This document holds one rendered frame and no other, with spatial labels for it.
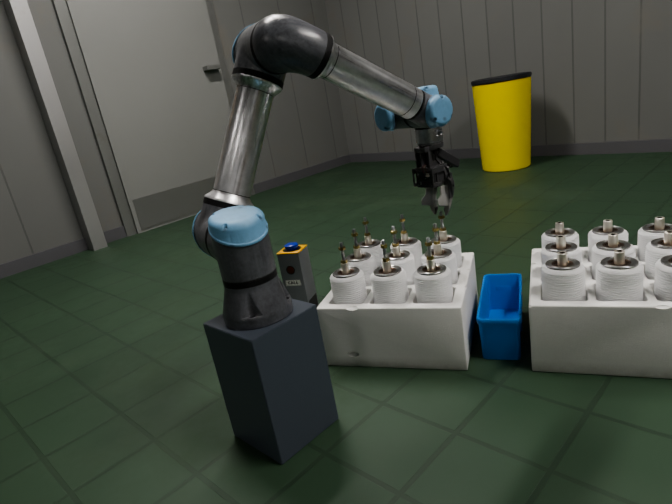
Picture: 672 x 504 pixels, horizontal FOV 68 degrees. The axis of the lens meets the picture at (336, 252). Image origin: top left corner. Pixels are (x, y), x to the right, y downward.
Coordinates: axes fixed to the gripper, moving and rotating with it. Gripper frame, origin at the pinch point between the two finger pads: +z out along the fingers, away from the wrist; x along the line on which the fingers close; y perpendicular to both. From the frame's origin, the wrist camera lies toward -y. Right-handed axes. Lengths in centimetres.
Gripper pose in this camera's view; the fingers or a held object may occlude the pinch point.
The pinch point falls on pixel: (441, 209)
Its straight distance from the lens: 151.0
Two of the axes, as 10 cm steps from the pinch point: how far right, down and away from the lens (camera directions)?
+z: 1.7, 9.4, 3.1
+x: 6.8, 1.2, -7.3
